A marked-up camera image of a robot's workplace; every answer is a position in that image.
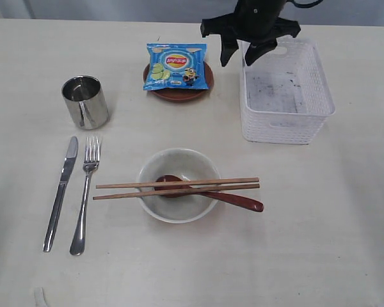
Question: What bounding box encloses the wooden chopstick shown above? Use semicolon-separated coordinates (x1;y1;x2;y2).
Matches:
93;184;260;200
96;177;260;189

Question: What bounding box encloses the brown round wooden plate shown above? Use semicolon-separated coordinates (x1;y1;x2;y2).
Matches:
148;61;214;102

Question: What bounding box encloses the white perforated plastic basket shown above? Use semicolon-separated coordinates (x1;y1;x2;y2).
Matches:
239;36;335;145

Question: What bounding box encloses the dark red wooden spoon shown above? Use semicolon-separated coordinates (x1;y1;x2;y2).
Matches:
154;175;264;212

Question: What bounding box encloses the blue chips snack bag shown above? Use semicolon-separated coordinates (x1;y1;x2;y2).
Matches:
143;43;209;91

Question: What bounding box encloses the silver metal table knife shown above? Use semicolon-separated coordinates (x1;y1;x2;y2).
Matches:
43;136;79;253

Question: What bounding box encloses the silver metal fork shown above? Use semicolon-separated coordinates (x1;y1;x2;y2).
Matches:
70;136;100;256

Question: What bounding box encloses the white ceramic bowl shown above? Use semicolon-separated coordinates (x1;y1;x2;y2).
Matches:
138;148;220;224

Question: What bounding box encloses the silver foil packet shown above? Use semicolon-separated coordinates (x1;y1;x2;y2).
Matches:
61;75;109;130

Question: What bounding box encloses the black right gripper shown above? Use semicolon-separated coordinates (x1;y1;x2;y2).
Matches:
200;0;301;67

